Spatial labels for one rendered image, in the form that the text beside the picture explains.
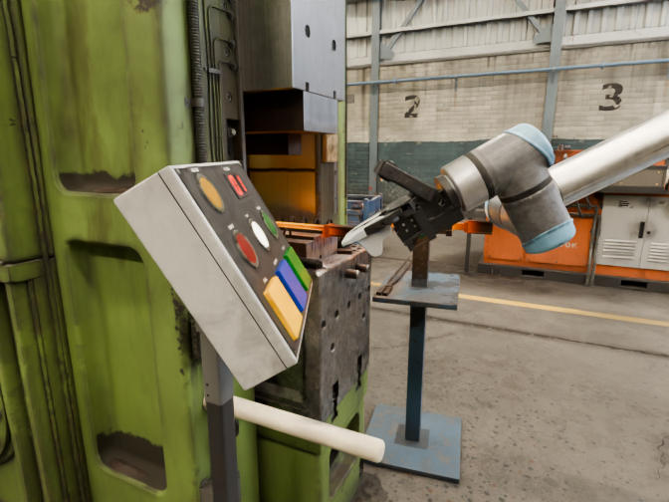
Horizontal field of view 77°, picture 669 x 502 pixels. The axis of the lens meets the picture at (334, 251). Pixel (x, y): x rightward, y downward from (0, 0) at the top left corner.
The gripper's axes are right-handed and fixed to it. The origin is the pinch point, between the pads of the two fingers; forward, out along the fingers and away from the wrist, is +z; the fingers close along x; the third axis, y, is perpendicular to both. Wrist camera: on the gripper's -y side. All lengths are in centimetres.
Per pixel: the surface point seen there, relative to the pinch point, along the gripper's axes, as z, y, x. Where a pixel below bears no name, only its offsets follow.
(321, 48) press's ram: -16, -39, 44
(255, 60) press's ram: 0, -43, 35
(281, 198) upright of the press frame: 20, -10, 80
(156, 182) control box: 13.1, -21.0, -27.0
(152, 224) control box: 16.3, -17.4, -27.0
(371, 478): 43, 98, 63
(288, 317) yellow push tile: 10.1, 1.3, -22.7
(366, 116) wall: -98, -50, 847
